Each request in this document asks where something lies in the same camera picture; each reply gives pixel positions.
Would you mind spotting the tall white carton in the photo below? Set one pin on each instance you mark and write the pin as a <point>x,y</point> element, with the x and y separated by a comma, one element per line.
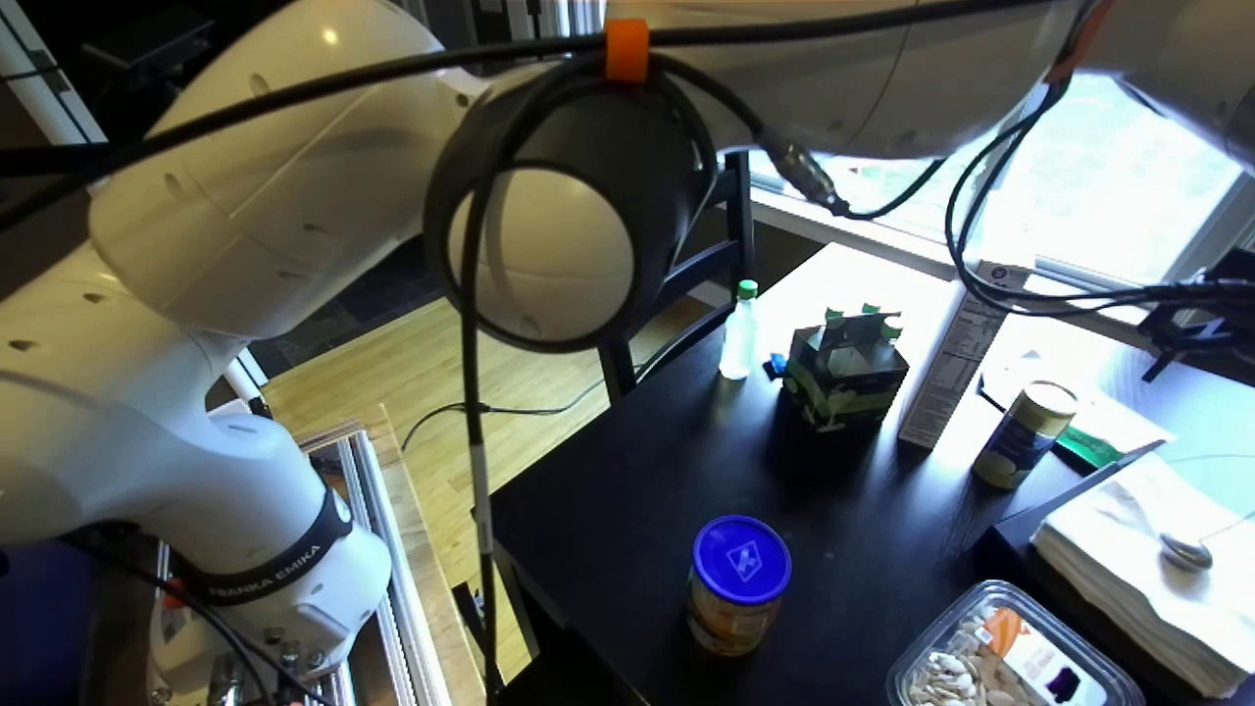
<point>955,367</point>

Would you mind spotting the green white packet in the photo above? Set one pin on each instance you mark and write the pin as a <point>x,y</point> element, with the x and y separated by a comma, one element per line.
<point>1085,452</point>

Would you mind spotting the dark box caddy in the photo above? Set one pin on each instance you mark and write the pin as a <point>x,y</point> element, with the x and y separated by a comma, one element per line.
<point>846,378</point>

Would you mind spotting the jar with blue lid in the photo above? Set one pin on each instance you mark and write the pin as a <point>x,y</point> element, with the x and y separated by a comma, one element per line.
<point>737,591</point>

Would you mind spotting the white framed window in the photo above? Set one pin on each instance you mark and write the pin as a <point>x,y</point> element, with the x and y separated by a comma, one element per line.
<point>1111,197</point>

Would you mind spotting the white napkin stack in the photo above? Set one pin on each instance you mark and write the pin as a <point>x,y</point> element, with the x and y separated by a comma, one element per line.
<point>1122,573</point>

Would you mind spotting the black wooden chair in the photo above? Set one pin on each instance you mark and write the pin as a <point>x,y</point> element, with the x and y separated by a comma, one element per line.
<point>621,373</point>

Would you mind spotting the aluminium frame stand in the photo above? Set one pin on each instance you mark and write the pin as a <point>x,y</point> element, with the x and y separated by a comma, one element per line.
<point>379,523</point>

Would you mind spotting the clear plastic food container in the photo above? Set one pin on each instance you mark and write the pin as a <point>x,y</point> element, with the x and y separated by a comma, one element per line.
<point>992,652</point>

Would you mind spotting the small blue object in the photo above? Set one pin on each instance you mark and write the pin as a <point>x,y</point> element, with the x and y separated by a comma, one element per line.
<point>772,367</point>

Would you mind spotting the small white bottle green cap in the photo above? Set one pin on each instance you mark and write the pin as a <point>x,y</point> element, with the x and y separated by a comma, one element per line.
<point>737,344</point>

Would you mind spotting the silver metal spoon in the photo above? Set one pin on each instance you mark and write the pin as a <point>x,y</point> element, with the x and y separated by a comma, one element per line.
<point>1186,552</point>

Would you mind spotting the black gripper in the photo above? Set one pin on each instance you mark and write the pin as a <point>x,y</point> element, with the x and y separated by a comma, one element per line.
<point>1222,301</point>

